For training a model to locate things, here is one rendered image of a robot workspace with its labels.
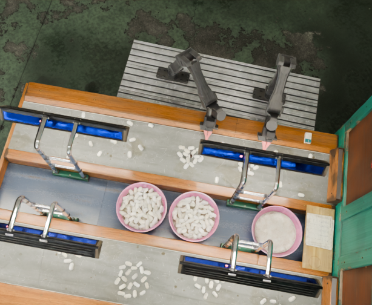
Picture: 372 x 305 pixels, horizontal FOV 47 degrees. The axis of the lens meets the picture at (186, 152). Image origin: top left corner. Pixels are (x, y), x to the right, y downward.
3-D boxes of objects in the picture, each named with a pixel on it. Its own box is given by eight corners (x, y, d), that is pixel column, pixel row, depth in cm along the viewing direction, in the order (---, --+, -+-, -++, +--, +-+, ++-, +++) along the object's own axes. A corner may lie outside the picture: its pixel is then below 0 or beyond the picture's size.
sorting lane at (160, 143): (24, 102, 247) (23, 100, 245) (335, 156, 244) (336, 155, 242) (8, 150, 237) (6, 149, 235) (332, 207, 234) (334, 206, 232)
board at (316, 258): (306, 204, 229) (306, 204, 228) (334, 210, 229) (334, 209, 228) (301, 267, 218) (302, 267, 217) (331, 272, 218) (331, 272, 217)
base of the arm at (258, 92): (288, 98, 252) (289, 88, 255) (254, 92, 253) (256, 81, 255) (284, 104, 260) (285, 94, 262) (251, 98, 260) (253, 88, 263)
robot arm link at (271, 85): (276, 98, 251) (292, 63, 222) (265, 95, 251) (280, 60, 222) (277, 90, 253) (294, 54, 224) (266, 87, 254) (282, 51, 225)
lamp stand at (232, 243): (220, 244, 229) (232, 230, 187) (257, 250, 229) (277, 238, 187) (215, 280, 223) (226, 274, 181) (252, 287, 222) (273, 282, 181)
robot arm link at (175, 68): (181, 71, 255) (195, 57, 224) (171, 77, 254) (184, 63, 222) (176, 62, 255) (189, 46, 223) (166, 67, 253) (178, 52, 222)
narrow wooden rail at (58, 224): (-6, 210, 232) (-14, 205, 222) (325, 268, 229) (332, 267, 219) (-9, 219, 230) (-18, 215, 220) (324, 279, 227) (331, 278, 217)
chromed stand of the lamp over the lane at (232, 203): (229, 173, 243) (243, 146, 201) (265, 180, 243) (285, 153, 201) (225, 206, 236) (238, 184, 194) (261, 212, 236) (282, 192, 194)
